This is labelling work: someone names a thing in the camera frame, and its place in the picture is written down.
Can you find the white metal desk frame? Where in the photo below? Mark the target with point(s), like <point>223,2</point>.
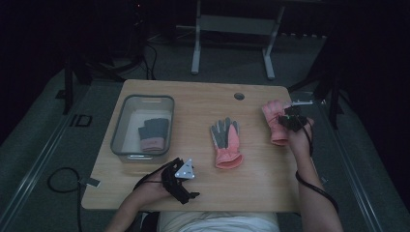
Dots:
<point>237,24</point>

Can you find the black floor bracket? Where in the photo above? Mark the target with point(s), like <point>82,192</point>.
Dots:
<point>80,120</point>

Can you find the clear plastic bin grey rim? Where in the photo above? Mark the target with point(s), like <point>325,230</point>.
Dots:
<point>129,129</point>

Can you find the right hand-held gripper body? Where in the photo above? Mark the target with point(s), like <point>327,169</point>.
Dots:
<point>297,119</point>

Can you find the pink ski glove grey palm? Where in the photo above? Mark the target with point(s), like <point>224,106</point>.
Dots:
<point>225,141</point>

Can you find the pink ski glove printed back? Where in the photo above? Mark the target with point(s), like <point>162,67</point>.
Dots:
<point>273,122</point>

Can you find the person's right hand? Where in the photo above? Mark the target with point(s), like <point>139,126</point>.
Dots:
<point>301,140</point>

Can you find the person's white shirt torso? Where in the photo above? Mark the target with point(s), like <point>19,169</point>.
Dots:
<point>222,223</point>

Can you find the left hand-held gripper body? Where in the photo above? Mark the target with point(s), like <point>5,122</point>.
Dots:
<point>185,170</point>

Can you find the person's left hand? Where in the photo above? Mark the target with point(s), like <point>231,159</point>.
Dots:
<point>153,190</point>

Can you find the black metal stand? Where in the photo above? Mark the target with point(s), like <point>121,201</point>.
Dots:
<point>69,83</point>
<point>333,93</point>

